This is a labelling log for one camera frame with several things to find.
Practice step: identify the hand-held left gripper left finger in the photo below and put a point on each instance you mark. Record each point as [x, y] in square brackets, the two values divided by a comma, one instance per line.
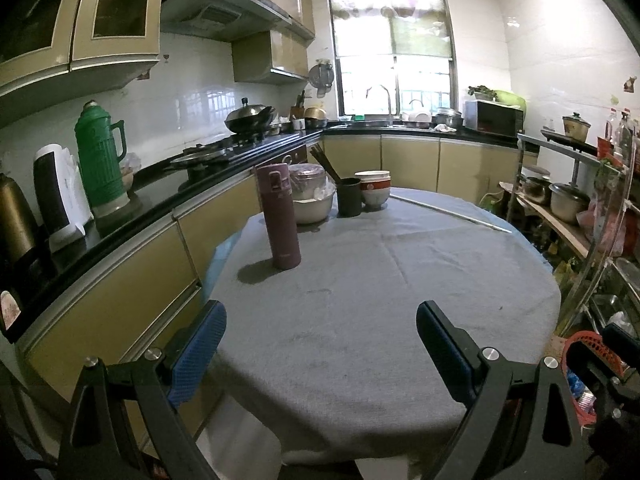
[200, 350]

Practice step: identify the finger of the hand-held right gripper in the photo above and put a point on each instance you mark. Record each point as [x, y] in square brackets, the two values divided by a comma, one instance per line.
[622, 337]
[590, 365]

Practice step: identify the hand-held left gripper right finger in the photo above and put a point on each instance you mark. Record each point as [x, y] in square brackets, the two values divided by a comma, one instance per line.
[445, 360]

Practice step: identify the red plastic mesh basket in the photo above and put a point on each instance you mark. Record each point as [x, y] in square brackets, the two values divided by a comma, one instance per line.
[574, 340]

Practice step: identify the blue packet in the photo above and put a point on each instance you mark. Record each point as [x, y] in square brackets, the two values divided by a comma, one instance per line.
[575, 386]

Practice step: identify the steel tray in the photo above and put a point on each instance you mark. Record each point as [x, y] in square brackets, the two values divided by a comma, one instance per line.
[625, 272]

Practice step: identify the kitchen counter cabinets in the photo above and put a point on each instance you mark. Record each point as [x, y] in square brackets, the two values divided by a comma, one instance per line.
[125, 300]

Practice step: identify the round table with grey cloth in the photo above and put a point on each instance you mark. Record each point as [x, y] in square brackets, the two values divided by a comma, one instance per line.
[375, 285]

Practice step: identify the blue table cover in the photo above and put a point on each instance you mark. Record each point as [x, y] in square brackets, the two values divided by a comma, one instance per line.
[537, 255]

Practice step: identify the pink plastic bag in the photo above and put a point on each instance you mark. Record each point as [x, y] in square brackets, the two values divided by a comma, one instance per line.
[597, 220]

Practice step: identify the metal storage rack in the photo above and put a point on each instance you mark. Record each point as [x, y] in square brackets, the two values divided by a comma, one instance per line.
[555, 224]

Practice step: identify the large steel pot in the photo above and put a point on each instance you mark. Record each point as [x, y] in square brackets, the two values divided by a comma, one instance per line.
[567, 202]

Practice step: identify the thin metal rod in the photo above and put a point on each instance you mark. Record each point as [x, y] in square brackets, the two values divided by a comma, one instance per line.
[450, 212]

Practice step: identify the purple thermos bottle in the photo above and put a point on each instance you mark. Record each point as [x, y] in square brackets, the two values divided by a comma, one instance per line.
[280, 220]

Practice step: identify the small steel pot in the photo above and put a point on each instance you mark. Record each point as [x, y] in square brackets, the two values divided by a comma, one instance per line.
[536, 188]

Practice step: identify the white basin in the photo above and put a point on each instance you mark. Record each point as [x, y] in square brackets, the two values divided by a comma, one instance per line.
[312, 211]

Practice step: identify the red patterned white bowl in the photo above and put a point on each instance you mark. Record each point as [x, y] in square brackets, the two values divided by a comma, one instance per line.
[375, 194]

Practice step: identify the black cup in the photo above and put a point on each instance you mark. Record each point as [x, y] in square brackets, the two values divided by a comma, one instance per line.
[349, 200]

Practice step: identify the glass pan lid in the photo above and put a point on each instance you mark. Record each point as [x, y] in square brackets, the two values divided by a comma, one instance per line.
[192, 159]

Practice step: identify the dark object with pale label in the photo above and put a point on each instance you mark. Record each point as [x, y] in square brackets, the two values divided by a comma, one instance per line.
[10, 312]

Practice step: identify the white electric kettle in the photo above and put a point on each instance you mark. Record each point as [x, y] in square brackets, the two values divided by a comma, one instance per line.
[60, 210]

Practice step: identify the clear plastic bottle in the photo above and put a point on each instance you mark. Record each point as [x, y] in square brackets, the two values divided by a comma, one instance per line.
[626, 135]

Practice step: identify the red label bottle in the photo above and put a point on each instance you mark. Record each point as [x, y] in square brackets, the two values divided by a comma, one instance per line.
[606, 135]

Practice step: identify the round lidded plastic container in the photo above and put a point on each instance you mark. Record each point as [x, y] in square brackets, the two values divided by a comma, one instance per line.
[306, 175]

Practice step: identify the black gas stove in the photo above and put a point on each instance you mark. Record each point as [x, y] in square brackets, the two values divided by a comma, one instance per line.
[235, 147]

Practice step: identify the green thermos jug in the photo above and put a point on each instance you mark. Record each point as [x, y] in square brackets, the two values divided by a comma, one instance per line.
[100, 170]

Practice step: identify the cream pot with lid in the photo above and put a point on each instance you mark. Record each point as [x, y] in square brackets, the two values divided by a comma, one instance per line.
[575, 128]

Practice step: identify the bundle of dark chopsticks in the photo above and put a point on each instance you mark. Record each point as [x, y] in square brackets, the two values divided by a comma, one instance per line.
[327, 165]

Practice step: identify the black wok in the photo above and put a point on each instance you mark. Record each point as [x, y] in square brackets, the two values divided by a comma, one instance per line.
[247, 120]

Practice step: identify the steel pot by sink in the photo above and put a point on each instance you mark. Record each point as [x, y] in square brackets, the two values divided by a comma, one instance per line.
[447, 119]

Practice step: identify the black microwave oven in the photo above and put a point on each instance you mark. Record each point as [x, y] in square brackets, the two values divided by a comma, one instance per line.
[492, 119]

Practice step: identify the golden pot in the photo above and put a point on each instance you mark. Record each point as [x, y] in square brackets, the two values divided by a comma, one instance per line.
[315, 116]

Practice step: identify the knife block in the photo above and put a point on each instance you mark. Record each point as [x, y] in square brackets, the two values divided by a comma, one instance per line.
[298, 107]

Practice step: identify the green bag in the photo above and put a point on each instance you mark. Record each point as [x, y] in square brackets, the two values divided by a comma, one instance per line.
[510, 98]

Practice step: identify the sink faucet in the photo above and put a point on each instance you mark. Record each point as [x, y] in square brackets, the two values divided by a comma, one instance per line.
[387, 100]

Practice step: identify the leafy green vegetable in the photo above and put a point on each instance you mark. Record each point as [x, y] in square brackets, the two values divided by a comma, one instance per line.
[480, 91]

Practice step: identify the hanging round sieve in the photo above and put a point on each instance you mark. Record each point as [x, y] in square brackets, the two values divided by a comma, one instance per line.
[320, 76]

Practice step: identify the kitchen window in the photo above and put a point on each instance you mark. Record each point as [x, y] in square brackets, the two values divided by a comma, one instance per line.
[390, 35]

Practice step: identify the steel range hood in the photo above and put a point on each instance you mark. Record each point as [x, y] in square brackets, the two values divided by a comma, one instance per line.
[225, 10]

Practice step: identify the yellow wall cabinet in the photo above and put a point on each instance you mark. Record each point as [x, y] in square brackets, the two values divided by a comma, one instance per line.
[272, 55]

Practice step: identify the glass door wall cabinet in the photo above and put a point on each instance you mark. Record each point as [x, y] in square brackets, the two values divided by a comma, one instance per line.
[120, 55]

